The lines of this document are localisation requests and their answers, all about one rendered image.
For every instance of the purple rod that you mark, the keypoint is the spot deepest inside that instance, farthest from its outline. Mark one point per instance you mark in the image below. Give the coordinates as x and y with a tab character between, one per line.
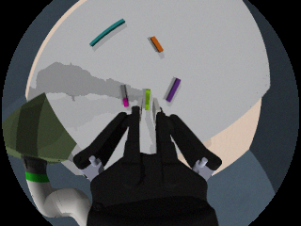
173	90

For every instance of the lime green rod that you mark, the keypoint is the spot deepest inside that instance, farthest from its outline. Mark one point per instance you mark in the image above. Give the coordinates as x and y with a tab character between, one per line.
147	104

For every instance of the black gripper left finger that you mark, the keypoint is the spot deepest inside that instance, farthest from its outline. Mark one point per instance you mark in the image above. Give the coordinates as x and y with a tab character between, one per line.
92	159

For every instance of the orange rod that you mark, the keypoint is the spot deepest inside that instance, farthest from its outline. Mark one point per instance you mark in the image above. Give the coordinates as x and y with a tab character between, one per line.
156	44

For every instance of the turquoise rod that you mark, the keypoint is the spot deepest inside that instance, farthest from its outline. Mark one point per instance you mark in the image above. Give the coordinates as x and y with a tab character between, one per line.
106	31

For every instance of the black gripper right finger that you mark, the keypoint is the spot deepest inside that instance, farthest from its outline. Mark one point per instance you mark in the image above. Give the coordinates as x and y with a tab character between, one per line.
197	156

